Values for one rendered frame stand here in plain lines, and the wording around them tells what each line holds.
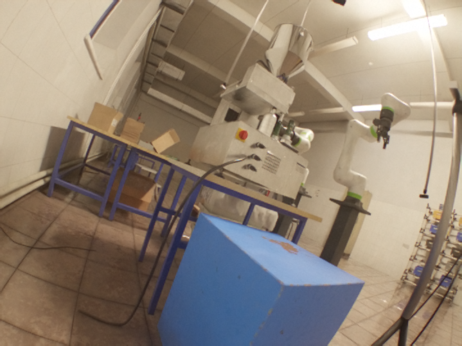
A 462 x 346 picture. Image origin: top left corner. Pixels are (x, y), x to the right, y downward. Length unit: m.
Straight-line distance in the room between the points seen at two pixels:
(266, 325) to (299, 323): 0.11
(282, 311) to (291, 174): 0.82
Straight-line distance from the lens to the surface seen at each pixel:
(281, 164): 1.12
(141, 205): 2.75
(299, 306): 0.53
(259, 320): 0.49
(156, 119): 11.39
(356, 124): 1.78
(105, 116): 2.52
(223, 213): 1.88
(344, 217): 1.68
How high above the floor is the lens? 0.74
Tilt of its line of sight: 3 degrees up
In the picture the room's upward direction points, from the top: 22 degrees clockwise
